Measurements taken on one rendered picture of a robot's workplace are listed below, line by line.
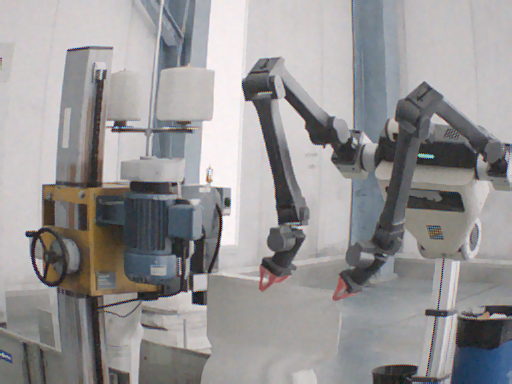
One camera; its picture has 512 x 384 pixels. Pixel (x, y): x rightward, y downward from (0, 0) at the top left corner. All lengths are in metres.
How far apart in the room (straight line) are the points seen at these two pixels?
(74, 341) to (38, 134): 5.23
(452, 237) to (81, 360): 1.27
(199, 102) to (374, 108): 8.92
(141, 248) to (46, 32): 5.43
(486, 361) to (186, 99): 2.62
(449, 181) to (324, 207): 8.29
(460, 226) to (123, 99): 1.12
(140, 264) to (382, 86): 9.07
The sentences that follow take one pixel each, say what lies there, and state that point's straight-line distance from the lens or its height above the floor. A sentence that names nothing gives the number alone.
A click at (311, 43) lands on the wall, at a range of 11.34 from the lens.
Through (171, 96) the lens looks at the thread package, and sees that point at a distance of 3.15.
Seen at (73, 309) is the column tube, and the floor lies 0.97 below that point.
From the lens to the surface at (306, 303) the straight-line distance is 3.20.
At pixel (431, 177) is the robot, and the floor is 1.40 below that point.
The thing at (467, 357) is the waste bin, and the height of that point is 0.43.
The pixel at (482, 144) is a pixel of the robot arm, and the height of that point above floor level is 1.51.
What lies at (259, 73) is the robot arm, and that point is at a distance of 3.19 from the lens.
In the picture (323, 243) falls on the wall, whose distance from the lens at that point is 11.63.
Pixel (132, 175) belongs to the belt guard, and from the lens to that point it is 3.03.
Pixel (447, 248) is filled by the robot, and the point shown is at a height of 1.17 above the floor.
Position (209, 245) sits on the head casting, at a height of 1.15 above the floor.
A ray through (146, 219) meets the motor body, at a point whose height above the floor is 1.26.
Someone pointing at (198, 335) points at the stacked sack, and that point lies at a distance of 6.26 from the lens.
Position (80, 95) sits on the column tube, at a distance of 3.15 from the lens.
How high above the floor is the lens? 1.51
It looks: 3 degrees down
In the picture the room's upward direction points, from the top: 2 degrees clockwise
